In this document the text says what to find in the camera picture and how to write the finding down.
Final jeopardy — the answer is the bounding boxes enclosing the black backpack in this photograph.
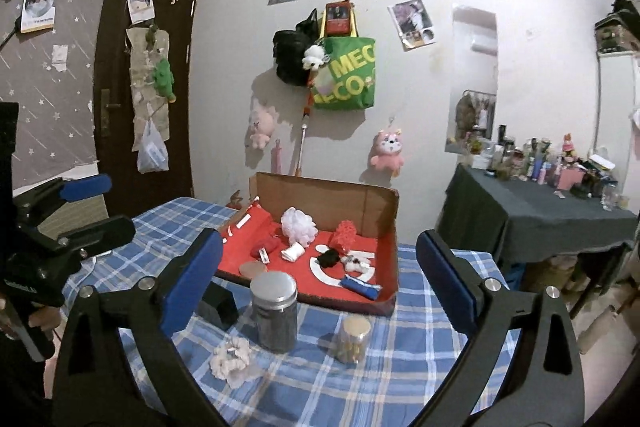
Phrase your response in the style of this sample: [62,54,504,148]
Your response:
[272,9,320,88]

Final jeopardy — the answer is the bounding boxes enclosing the large glass jar dark tea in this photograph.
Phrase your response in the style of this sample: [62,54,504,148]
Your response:
[250,271,297,353]

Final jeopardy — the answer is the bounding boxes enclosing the white fluffy bunny keychain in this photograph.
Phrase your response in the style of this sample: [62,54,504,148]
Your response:
[341,255,372,274]

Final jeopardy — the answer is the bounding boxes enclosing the cream crochet scrunchie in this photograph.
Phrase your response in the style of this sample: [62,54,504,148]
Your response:
[209,337,252,381]

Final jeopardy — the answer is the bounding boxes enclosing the white wardrobe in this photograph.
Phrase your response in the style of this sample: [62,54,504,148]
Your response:
[594,51,639,185]

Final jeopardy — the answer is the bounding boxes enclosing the suitcase on wardrobe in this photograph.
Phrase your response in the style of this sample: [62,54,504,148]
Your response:
[594,0,640,53]

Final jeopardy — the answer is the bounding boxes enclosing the red bath pouf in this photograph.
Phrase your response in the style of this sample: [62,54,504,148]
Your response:
[329,220,357,255]

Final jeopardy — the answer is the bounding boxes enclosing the green tote bag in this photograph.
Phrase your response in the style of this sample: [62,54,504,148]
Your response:
[308,2,376,110]

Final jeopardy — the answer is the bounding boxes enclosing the person's left hand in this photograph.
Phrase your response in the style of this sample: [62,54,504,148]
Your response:
[0,296,62,338]

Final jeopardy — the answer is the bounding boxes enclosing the red plush towel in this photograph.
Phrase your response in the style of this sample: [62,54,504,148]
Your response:
[250,236,281,259]

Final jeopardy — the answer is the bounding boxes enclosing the portrait card on door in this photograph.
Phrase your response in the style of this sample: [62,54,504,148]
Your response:
[127,0,155,25]

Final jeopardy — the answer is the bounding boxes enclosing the portrait calendar on wall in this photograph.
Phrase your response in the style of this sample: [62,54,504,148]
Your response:
[20,0,55,34]

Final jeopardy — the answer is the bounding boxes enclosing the photo collage poster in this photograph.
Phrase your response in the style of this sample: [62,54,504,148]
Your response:
[388,0,436,51]

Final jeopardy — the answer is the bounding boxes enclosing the mop handle with orange grip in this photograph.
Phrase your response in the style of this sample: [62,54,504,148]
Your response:
[294,80,314,177]

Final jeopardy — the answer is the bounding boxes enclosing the round tan powder puff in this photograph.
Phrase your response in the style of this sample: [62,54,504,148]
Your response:
[239,260,268,280]

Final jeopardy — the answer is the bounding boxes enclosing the red photo card holder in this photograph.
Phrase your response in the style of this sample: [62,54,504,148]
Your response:
[324,0,352,37]

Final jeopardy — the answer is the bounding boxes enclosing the white miffy cloth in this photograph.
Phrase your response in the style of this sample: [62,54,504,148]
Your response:
[281,242,306,262]

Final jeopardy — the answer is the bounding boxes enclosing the blue white cloth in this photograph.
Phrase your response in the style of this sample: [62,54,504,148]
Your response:
[340,275,382,301]

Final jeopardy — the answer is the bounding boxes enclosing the wall mirror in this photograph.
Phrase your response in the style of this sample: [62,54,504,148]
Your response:
[445,5,498,154]

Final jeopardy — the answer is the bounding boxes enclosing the pink plush fox on wall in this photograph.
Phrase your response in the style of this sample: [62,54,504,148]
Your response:
[370,129,405,178]

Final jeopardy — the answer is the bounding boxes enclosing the pink plush bunny on wall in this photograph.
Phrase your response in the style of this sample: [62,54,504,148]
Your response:
[248,104,279,150]

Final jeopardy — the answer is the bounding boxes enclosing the dark cloth side table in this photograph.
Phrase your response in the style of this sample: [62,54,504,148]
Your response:
[436,165,637,275]

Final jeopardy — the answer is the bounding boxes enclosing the cardboard box red lining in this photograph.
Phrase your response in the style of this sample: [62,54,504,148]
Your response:
[217,172,399,317]

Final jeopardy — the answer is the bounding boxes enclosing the black fabric scrunchie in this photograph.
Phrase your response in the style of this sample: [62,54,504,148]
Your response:
[316,248,341,269]

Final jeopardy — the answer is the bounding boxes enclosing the pink white bath pouf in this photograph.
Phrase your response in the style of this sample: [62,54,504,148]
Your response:
[281,207,318,248]

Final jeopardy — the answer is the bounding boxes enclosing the green plush dinosaur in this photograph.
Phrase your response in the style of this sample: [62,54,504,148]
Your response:
[152,58,177,103]

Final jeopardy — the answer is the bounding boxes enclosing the white plush dog keychain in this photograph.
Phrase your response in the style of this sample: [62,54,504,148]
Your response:
[302,44,329,72]

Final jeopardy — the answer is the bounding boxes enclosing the small glass jar yellow contents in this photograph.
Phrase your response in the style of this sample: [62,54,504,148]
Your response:
[335,314,372,364]

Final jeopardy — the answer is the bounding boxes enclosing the white plastic bag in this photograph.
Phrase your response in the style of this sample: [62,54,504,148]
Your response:
[137,120,169,174]

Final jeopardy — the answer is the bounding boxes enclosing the dark brown door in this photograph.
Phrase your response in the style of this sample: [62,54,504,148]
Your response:
[93,0,196,218]

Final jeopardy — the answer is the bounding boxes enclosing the dark patterned gift box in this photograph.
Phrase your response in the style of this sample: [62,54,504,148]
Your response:
[195,282,239,332]

